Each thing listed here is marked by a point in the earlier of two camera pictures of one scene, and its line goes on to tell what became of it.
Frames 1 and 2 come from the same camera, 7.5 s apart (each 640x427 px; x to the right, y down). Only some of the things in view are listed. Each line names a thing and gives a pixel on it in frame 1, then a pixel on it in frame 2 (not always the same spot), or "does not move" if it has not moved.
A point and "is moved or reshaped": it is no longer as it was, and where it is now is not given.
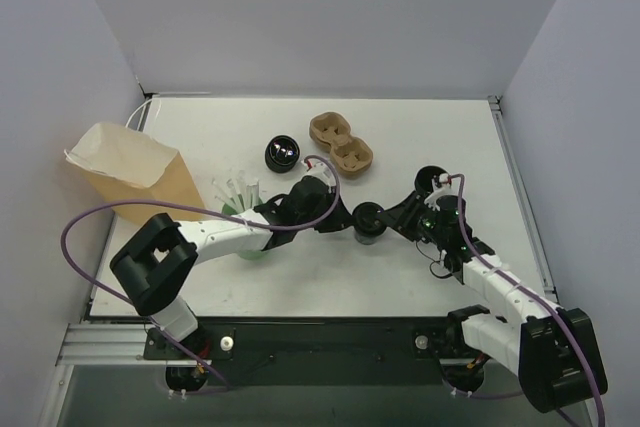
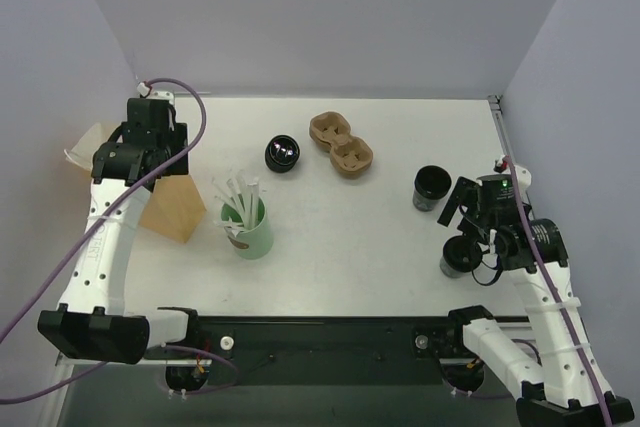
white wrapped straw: x=252 y=196 does not move
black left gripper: x=329 y=215 → x=176 y=150
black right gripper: x=401 y=215 → x=458 y=197
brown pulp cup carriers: x=349 y=155 does not move
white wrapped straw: x=234 y=192 does not move
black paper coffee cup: x=369 y=234 is moved or reshaped
